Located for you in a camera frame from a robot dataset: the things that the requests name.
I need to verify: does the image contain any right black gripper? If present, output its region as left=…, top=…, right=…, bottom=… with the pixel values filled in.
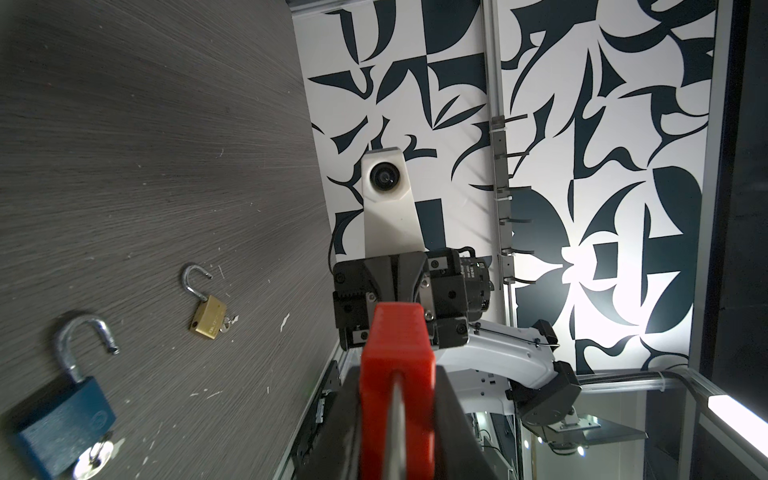
left=332, top=247, right=494, bottom=350

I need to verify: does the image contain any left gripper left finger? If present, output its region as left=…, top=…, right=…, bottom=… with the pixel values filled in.
left=296, top=367, right=362, bottom=480

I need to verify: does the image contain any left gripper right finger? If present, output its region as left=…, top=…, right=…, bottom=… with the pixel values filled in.
left=433, top=366, right=496, bottom=480

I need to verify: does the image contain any red padlock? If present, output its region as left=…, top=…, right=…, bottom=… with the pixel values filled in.
left=358, top=302, right=436, bottom=479

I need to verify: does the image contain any brass padlock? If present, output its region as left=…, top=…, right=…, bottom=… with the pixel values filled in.
left=180, top=263, right=239, bottom=340

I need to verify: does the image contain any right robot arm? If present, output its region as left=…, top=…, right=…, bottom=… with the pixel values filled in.
left=332, top=247, right=647, bottom=455

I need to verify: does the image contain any ceiling light strip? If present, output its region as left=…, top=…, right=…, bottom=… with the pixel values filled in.
left=707, top=394, right=767, bottom=449

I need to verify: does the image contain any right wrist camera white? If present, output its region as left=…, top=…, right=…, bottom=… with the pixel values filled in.
left=361, top=148, right=426, bottom=258

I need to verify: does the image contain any grey wall hook rail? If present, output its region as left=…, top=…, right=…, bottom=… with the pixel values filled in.
left=489, top=114, right=536, bottom=285

